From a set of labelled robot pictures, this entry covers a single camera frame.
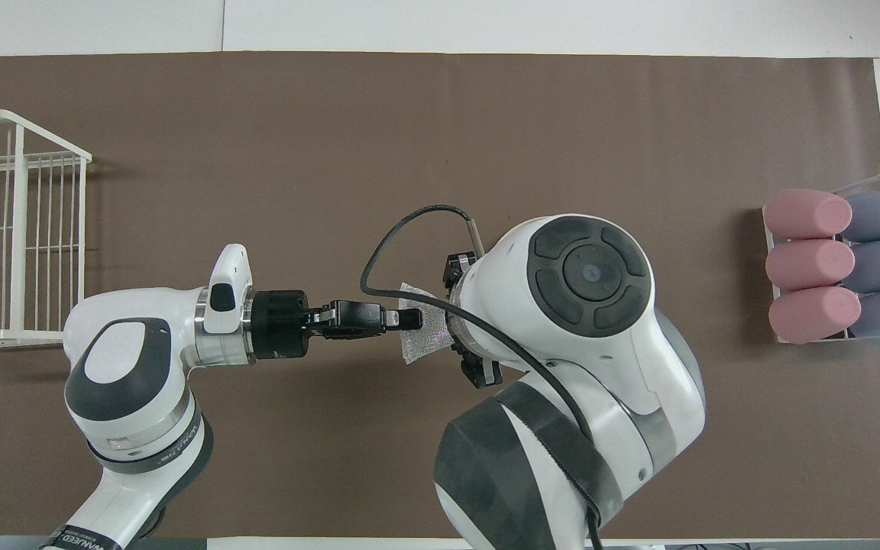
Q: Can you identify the white wire dish rack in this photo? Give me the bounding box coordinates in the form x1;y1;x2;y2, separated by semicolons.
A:
0;109;93;350

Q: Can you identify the brown paper table mat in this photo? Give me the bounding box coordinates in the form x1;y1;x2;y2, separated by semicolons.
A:
0;51;880;539

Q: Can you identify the pink plastic cup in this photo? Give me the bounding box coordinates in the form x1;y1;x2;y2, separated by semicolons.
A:
763;189;853;239
765;238;856;291
768;286;862;345

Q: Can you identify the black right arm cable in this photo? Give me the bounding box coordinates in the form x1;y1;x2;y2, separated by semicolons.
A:
360;205;603;550

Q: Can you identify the clear plastic wrapper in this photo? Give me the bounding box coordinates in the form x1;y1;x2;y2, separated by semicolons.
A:
398;283;456;365

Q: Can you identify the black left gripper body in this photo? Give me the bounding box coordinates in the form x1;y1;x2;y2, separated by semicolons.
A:
251;290;338;360

